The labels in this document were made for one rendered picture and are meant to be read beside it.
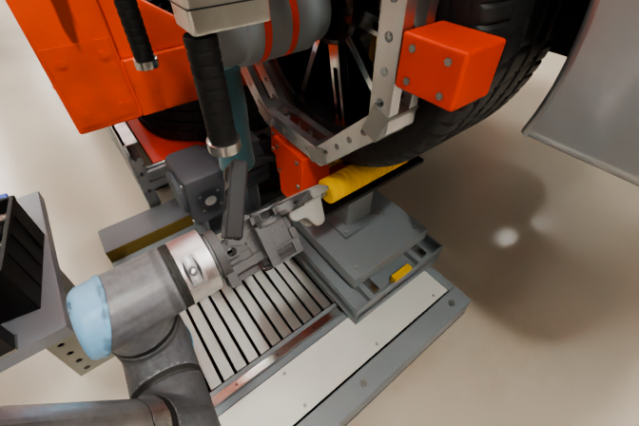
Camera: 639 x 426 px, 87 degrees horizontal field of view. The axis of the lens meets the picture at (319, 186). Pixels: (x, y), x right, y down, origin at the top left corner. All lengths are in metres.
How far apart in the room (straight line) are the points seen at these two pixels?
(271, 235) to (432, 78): 0.29
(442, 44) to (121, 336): 0.48
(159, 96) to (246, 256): 0.68
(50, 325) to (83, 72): 0.57
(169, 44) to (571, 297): 1.45
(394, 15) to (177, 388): 0.52
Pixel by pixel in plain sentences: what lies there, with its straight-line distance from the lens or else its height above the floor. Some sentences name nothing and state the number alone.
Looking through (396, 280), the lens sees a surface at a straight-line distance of 1.02.
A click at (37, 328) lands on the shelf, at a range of 0.79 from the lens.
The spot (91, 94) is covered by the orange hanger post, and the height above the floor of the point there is 0.62.
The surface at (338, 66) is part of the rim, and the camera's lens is 0.72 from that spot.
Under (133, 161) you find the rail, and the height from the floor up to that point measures 0.33.
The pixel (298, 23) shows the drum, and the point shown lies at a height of 0.85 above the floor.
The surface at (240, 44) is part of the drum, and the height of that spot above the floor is 0.84.
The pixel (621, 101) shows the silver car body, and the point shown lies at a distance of 0.51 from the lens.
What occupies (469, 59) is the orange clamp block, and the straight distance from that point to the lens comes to 0.40.
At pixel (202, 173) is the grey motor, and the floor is 0.41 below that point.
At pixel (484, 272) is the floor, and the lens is 1.35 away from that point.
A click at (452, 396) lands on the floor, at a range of 1.11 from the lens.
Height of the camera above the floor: 1.01
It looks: 42 degrees down
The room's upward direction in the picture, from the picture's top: straight up
